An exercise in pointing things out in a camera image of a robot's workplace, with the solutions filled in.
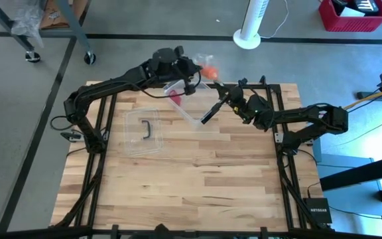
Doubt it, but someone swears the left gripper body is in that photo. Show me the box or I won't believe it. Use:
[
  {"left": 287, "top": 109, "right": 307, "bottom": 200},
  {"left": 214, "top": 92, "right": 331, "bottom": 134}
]
[{"left": 149, "top": 45, "right": 201, "bottom": 96}]

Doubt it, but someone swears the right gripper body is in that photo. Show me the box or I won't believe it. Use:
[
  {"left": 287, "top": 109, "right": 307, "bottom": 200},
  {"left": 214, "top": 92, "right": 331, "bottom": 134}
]
[{"left": 200, "top": 78, "right": 250, "bottom": 125}]

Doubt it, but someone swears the orange bandage roll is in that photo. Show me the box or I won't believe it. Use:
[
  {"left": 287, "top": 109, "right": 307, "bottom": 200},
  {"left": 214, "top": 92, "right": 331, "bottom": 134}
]
[{"left": 200, "top": 65, "right": 219, "bottom": 82}]

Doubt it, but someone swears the clear plastic storage box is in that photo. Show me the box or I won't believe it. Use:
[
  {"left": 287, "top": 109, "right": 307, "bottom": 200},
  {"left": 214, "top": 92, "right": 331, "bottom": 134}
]
[{"left": 162, "top": 78, "right": 225, "bottom": 131}]

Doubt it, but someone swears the red elastic bandage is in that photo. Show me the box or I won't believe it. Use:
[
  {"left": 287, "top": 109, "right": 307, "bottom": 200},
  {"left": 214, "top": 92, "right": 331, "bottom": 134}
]
[{"left": 168, "top": 88, "right": 184, "bottom": 108}]

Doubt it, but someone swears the clear lid with black handle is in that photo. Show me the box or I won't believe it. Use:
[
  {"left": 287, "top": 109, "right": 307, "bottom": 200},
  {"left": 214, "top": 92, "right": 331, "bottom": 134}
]
[{"left": 123, "top": 107, "right": 164, "bottom": 157}]

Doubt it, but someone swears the white tower fan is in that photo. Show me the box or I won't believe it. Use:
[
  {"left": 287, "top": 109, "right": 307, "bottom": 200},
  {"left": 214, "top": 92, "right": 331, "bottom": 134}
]
[{"left": 231, "top": 0, "right": 272, "bottom": 51}]

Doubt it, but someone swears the black cart caster wheel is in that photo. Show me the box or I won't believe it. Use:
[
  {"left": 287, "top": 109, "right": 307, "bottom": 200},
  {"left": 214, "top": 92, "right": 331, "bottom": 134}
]
[
  {"left": 83, "top": 50, "right": 97, "bottom": 66},
  {"left": 25, "top": 50, "right": 42, "bottom": 64}
]

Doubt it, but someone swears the grey metal rolling cart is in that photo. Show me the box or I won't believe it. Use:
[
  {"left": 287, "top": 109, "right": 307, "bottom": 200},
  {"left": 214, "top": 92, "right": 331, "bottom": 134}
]
[{"left": 0, "top": 0, "right": 97, "bottom": 66}]

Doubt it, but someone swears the brown cardboard sheet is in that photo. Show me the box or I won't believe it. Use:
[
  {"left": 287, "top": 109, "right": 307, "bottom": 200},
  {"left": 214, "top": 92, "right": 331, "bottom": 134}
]
[{"left": 39, "top": 0, "right": 90, "bottom": 31}]

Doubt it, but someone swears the red plastic crate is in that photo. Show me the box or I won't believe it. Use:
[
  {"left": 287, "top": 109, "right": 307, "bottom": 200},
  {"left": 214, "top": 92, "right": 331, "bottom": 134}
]
[{"left": 317, "top": 0, "right": 382, "bottom": 33}]

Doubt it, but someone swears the black metal stand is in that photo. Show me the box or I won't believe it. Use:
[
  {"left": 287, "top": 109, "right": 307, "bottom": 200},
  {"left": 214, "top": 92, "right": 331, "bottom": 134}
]
[{"left": 319, "top": 70, "right": 382, "bottom": 230}]

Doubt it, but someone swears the crumpled clear plastic wrap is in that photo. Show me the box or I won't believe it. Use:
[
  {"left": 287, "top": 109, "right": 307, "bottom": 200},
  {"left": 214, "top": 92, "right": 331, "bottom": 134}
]
[{"left": 10, "top": 0, "right": 47, "bottom": 48}]

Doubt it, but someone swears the black device with white stripes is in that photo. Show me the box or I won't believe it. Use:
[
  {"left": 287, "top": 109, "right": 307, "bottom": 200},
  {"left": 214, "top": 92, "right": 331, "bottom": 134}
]
[{"left": 331, "top": 0, "right": 381, "bottom": 17}]

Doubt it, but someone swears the black crossbar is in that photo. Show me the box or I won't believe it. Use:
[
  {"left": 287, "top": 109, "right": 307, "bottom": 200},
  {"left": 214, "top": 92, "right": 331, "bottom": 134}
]
[{"left": 0, "top": 224, "right": 382, "bottom": 239}]

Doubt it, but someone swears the black cable with yellow tag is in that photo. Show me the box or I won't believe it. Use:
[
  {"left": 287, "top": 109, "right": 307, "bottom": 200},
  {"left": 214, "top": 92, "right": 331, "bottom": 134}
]
[
  {"left": 129, "top": 68, "right": 202, "bottom": 100},
  {"left": 232, "top": 84, "right": 245, "bottom": 114}
]

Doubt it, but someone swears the black metal table frame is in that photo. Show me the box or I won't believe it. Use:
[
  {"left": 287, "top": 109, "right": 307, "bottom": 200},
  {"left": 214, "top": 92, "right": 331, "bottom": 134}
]
[{"left": 49, "top": 74, "right": 336, "bottom": 233}]

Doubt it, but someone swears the white fan power cord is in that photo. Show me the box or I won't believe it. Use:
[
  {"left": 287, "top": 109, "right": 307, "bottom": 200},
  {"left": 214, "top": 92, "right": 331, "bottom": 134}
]
[{"left": 259, "top": 0, "right": 290, "bottom": 40}]

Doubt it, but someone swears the black Netgear network switch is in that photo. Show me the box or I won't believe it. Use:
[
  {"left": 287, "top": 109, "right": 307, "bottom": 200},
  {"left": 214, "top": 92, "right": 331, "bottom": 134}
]
[{"left": 302, "top": 197, "right": 334, "bottom": 225}]

